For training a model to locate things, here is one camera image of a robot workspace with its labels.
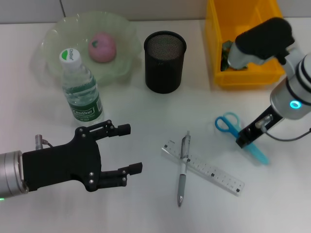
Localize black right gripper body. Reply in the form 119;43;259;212
240;106;280;144

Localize grey white ballpoint pen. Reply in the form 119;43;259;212
177;131;191;208

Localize green plastic wrapper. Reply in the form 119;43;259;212
220;39;249;72

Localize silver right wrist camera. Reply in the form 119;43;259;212
228;17;296;70

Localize yellow plastic bin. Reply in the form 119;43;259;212
203;0;287;90

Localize translucent green fruit plate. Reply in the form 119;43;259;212
40;11;143;87

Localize right gripper connector cable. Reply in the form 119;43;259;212
254;115;311;142

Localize clear green-label water bottle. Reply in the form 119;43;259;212
58;47;105;126

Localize blue handled scissors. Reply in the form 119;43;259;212
214;111;270;166

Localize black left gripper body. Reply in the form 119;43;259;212
21;126;102;193

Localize pink toy peach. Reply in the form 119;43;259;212
87;32;117;64

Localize black mesh pen holder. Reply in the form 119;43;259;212
143;30;187;94

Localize clear plastic ruler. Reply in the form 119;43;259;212
161;138;245;196

